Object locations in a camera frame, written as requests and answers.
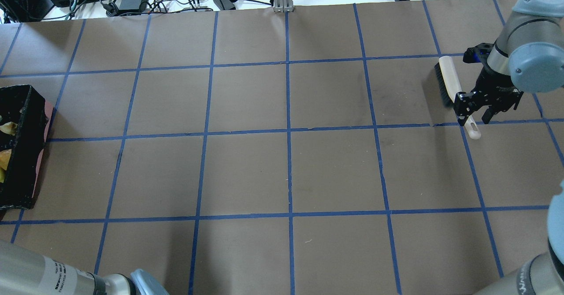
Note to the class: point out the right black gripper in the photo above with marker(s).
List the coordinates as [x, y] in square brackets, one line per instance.
[492, 81]

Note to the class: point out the beige hand brush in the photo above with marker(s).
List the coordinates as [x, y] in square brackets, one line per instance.
[451, 93]

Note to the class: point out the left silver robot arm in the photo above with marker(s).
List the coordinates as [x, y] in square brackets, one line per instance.
[24, 272]

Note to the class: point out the black bag lined bin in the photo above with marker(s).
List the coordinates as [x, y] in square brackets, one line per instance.
[25, 106]

